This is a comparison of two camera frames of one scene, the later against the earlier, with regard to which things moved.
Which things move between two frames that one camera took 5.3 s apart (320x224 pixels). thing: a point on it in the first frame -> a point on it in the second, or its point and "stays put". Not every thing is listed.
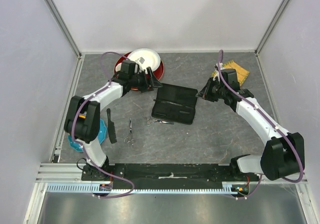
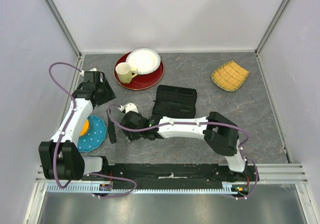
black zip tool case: (175, 103) stays put
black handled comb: (111, 128) stays put
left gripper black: (155, 83) -> (109, 94)
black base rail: (102, 177) stays put
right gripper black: (203, 93) -> (134, 135)
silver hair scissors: (128, 140) stays put
